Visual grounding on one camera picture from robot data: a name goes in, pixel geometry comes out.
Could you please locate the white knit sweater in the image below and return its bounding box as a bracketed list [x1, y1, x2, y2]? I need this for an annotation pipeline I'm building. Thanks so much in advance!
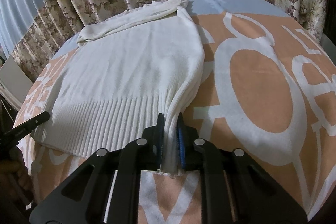
[33, 0, 204, 174]

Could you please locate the person's left hand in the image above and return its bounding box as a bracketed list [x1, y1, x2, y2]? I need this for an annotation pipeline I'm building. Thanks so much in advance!
[0, 146, 35, 204]

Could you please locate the grey bedside furniture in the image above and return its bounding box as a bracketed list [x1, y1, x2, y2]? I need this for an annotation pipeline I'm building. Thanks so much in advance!
[0, 56, 33, 111]

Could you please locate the peach and blue blanket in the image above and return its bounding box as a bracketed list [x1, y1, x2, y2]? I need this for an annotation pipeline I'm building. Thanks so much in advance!
[16, 0, 335, 223]

